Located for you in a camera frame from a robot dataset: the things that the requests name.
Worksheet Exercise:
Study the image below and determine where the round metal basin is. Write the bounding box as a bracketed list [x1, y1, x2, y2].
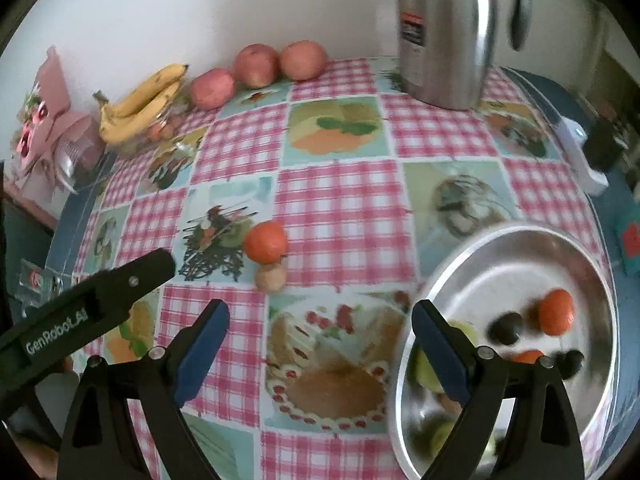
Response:
[393, 223, 615, 480]

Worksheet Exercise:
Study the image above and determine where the green jujube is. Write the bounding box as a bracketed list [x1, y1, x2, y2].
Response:
[410, 321, 481, 395]

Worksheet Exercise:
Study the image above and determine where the clear glass mug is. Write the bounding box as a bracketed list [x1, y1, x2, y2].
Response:
[15, 259, 68, 311]

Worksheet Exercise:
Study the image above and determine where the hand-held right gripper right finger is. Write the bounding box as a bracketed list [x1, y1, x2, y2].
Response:
[411, 299, 586, 480]

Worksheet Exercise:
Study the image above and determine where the pink checkered printed tablecloth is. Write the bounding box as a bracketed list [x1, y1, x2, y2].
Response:
[75, 55, 613, 480]

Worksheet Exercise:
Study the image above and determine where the black charger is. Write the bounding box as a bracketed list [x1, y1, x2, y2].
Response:
[585, 120, 626, 171]

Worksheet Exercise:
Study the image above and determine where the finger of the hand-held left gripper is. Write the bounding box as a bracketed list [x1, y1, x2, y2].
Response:
[92, 248, 176, 318]

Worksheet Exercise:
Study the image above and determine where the white power strip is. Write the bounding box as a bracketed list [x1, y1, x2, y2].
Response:
[555, 117, 609, 196]

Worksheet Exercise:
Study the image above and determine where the yellow banana bunch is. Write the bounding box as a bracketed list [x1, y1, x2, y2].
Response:
[92, 62, 190, 146]

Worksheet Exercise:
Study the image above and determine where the pink wrapped flower bouquet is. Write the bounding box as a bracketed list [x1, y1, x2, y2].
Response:
[10, 45, 108, 193]

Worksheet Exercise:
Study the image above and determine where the red apple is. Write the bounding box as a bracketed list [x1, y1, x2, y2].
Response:
[189, 67, 237, 110]
[279, 40, 328, 82]
[234, 43, 281, 89]

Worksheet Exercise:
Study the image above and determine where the clear plastic container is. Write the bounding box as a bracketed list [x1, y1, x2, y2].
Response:
[112, 87, 193, 156]

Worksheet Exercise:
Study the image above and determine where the large orange tangerine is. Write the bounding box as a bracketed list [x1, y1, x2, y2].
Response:
[537, 288, 575, 336]

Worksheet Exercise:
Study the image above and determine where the stainless steel thermos jug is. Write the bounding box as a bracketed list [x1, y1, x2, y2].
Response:
[395, 0, 533, 111]

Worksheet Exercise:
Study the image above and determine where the green mango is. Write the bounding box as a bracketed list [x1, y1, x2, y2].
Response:
[420, 417, 501, 466]

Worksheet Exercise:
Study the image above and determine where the dark purple plum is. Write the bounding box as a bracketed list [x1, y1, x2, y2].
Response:
[488, 311, 525, 346]
[554, 350, 585, 380]

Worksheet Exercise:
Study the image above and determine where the teal box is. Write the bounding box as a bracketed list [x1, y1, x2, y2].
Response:
[615, 205, 640, 276]

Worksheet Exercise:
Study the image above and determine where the tan round longan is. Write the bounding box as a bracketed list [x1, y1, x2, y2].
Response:
[255, 261, 287, 292]

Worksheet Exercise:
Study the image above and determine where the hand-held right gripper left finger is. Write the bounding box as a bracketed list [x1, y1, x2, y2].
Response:
[59, 299, 231, 480]

